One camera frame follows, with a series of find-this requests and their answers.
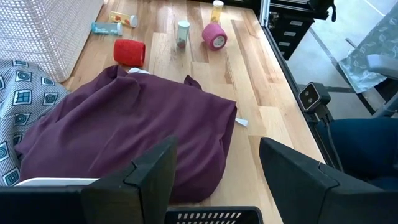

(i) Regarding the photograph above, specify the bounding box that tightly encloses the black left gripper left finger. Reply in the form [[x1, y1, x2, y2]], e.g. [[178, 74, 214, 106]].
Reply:
[[81, 136, 178, 224]]

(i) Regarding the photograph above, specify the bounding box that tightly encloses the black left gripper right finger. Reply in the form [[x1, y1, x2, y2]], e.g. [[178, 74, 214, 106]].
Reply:
[[259, 136, 340, 224]]

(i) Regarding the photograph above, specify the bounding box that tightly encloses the purple cloth garment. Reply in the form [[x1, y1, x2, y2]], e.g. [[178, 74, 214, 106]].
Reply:
[[14, 64, 238, 205]]

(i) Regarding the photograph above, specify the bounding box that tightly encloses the red bandage roll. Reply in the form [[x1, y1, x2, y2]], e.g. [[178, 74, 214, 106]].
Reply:
[[113, 38, 146, 68]]

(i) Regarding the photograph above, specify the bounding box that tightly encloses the green vial with red pills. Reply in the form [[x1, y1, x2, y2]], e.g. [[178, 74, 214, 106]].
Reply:
[[176, 20, 191, 50]]

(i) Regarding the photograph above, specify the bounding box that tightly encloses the pink bandage roll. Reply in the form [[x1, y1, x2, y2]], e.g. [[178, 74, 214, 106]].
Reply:
[[201, 22, 228, 52]]

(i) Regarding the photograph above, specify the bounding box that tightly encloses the blue vial with white pills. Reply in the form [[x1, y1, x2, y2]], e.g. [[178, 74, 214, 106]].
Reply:
[[91, 21, 124, 36]]

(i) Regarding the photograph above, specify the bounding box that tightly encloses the yellow vial with tan pills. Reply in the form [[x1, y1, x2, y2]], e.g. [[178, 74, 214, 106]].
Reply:
[[210, 0, 224, 24]]

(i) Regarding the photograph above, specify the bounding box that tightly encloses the white plastic bin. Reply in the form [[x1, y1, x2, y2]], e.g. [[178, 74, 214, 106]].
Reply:
[[14, 177, 100, 187]]

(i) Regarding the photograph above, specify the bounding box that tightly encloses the large white perforated basket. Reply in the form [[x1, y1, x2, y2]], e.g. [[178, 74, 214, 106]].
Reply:
[[0, 0, 105, 83]]

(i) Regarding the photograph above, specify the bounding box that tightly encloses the person's leg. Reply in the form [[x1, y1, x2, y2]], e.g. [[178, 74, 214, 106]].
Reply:
[[317, 117, 398, 190]]

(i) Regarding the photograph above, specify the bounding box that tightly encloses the grey cloth with square pattern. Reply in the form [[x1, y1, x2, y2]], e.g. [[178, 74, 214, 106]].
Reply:
[[0, 58, 71, 187]]

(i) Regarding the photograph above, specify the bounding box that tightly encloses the black drawer cabinet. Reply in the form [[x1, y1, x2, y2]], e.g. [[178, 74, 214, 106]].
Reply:
[[269, 11, 315, 61]]

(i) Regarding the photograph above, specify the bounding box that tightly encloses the grey chair armrest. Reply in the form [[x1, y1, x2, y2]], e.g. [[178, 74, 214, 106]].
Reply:
[[366, 54, 398, 82]]

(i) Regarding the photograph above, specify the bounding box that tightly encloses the grey leaf-patterned cloth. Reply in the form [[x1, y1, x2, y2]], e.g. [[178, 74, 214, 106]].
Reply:
[[338, 1, 398, 94]]

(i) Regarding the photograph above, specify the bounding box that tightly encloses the black camera cable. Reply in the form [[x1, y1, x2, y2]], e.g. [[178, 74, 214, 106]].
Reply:
[[320, 111, 345, 172]]

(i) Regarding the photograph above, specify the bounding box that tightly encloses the black table-level camera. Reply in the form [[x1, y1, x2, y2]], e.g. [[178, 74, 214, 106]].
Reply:
[[297, 82, 332, 114]]

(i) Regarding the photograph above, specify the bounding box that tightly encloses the black table edge rail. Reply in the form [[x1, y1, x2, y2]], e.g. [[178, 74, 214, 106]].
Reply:
[[259, 18, 343, 175]]

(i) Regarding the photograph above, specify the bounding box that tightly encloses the silver aluminium frame post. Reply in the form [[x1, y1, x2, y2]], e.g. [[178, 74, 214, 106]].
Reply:
[[259, 0, 271, 20]]

